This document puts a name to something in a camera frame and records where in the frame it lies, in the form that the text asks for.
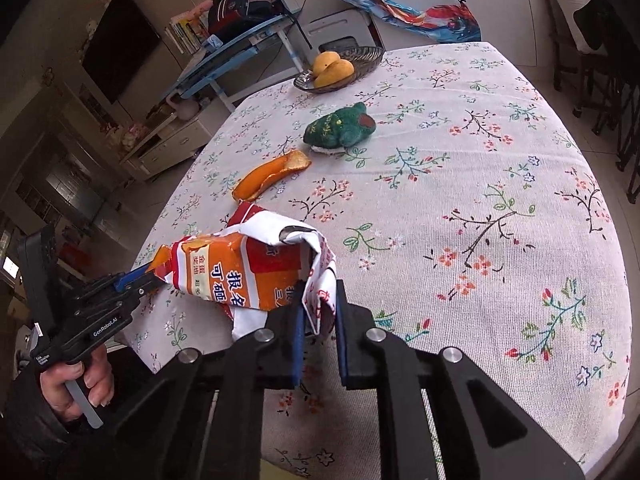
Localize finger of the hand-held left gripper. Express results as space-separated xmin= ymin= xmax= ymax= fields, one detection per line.
xmin=82 ymin=265 xmax=158 ymax=297
xmin=75 ymin=279 xmax=167 ymax=322

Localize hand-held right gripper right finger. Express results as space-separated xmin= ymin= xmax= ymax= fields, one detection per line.
xmin=334 ymin=279 xmax=586 ymax=480

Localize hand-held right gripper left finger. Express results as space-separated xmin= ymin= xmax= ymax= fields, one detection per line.
xmin=97 ymin=285 xmax=307 ymax=480

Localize orange red snack bag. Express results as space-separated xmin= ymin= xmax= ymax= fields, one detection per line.
xmin=151 ymin=201 xmax=338 ymax=340

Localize person's left hand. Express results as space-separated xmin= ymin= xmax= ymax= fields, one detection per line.
xmin=40 ymin=345 xmax=115 ymax=423

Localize dark display cabinet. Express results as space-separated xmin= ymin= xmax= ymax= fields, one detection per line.
xmin=0 ymin=85 xmax=121 ymax=286

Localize cream drawer chest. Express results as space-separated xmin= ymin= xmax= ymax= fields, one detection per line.
xmin=119 ymin=105 xmax=213 ymax=181

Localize orange peel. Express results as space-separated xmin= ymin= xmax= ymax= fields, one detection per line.
xmin=231 ymin=149 xmax=312 ymax=205

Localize beige jug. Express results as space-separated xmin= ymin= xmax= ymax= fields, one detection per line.
xmin=167 ymin=95 xmax=201 ymax=122

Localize green plush toy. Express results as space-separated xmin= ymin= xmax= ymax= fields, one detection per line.
xmin=304 ymin=101 xmax=377 ymax=155

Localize black television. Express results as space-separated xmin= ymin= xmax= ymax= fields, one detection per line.
xmin=81 ymin=0 xmax=163 ymax=104

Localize row of books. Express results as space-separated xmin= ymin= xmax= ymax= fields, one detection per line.
xmin=165 ymin=10 xmax=211 ymax=56

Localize blue white study desk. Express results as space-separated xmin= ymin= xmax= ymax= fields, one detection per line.
xmin=162 ymin=10 xmax=306 ymax=111

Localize floral white tablecloth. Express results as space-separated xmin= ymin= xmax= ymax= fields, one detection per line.
xmin=117 ymin=42 xmax=633 ymax=480

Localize yellow mango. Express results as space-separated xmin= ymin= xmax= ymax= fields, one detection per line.
xmin=312 ymin=51 xmax=341 ymax=77
xmin=314 ymin=58 xmax=356 ymax=88

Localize woven metal fruit bowl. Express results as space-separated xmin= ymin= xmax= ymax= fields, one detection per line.
xmin=293 ymin=45 xmax=386 ymax=94

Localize black red backpack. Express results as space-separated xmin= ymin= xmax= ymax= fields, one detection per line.
xmin=207 ymin=0 xmax=296 ymax=43

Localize white air purifier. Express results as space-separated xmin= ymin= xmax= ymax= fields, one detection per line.
xmin=302 ymin=7 xmax=381 ymax=53

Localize black folding chairs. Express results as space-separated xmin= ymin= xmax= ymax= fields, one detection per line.
xmin=552 ymin=0 xmax=640 ymax=191

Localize colourful drawstring bag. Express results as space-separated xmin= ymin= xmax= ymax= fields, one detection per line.
xmin=334 ymin=0 xmax=482 ymax=43

